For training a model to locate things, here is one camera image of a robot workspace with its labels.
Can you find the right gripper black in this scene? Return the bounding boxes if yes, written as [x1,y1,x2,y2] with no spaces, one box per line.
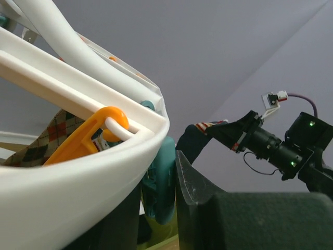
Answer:
[206,110,313,180]

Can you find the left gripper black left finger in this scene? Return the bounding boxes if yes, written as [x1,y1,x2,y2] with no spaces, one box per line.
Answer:
[64,184,140,250]

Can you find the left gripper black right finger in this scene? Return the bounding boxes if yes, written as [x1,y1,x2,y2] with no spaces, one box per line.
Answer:
[176,152,332,249]

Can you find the teal clothes peg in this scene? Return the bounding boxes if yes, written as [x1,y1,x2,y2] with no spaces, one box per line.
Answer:
[140,100,176,225]

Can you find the white round sock hanger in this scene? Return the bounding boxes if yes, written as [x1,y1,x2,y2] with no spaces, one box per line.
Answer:
[1,1,170,249]

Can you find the orange clothes peg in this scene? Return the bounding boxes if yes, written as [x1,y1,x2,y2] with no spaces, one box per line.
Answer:
[44,107,130,166]

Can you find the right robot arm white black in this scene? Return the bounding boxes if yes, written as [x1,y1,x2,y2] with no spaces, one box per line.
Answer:
[206,110,332,198]

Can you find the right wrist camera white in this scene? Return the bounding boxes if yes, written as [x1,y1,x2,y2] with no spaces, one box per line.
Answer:
[261,91,288,120]

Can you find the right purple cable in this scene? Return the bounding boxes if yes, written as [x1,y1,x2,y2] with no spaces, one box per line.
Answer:
[286,91,319,118]

